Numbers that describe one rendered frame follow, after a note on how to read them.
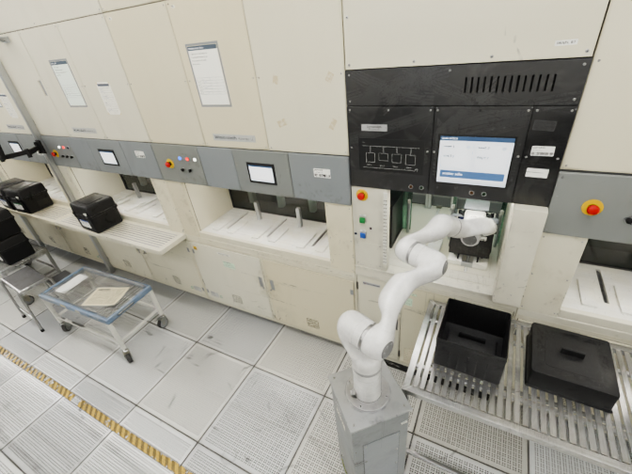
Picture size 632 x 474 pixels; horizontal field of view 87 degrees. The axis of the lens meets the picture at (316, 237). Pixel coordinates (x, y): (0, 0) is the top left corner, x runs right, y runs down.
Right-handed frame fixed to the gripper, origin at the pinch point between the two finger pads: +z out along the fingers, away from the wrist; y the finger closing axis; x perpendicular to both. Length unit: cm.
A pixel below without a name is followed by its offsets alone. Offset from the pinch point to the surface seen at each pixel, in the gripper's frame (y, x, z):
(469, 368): 9, -39, -74
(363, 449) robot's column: -25, -61, -114
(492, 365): 17, -32, -74
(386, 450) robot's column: -18, -70, -107
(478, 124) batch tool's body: -4, 53, -29
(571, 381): 45, -33, -70
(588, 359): 52, -33, -56
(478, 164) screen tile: -1.8, 37.0, -29.5
